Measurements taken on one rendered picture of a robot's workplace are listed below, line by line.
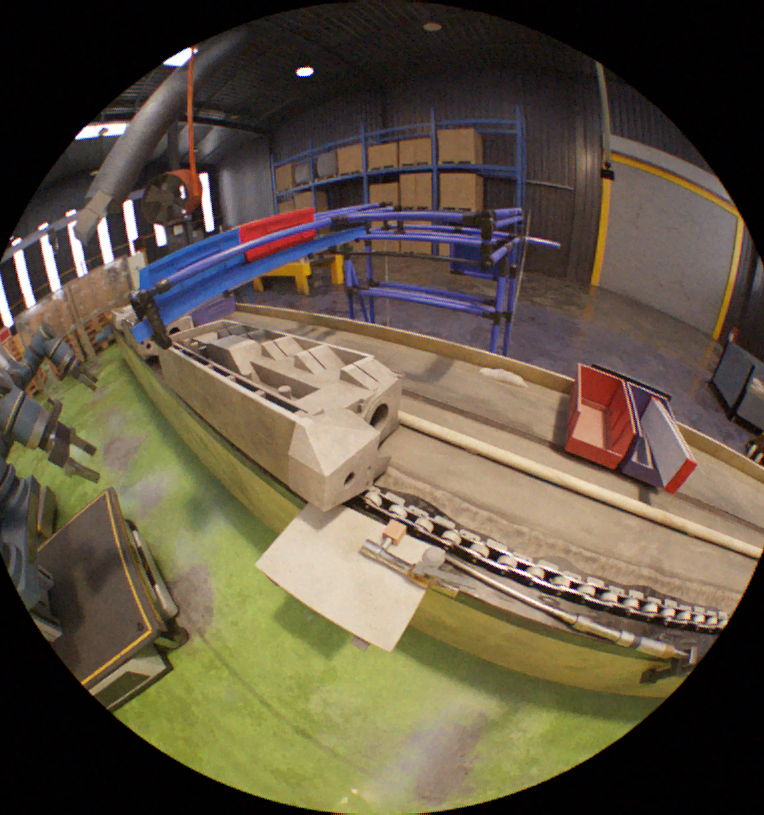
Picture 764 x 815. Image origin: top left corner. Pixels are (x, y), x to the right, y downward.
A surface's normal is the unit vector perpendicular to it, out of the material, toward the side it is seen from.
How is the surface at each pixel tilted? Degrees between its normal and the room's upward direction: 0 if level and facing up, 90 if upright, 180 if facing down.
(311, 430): 38
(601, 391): 88
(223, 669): 0
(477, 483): 0
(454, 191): 90
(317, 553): 0
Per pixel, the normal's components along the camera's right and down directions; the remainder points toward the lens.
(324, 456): 0.55, -0.50
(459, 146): -0.55, 0.53
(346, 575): -0.04, -0.79
